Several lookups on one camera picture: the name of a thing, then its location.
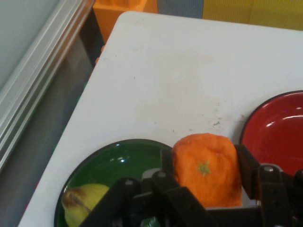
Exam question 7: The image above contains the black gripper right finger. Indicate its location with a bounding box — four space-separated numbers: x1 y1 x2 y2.
234 143 303 227

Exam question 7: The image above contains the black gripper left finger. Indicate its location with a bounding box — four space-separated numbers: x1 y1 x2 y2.
78 148 214 227

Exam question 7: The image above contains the orange toy tangerine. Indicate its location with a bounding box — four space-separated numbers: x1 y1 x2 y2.
170 133 243 208

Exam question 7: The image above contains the green round plate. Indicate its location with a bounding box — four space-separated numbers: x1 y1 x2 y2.
53 139 176 227

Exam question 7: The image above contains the red round plate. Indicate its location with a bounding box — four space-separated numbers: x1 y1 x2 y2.
240 90 303 177

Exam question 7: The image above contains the yellow-green toy pear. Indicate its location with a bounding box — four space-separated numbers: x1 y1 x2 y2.
61 183 111 227

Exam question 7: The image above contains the grey foam building block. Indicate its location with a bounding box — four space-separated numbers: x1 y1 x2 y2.
156 0 204 18

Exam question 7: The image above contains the horizontal aluminium rail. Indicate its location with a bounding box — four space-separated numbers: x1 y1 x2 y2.
0 0 95 166

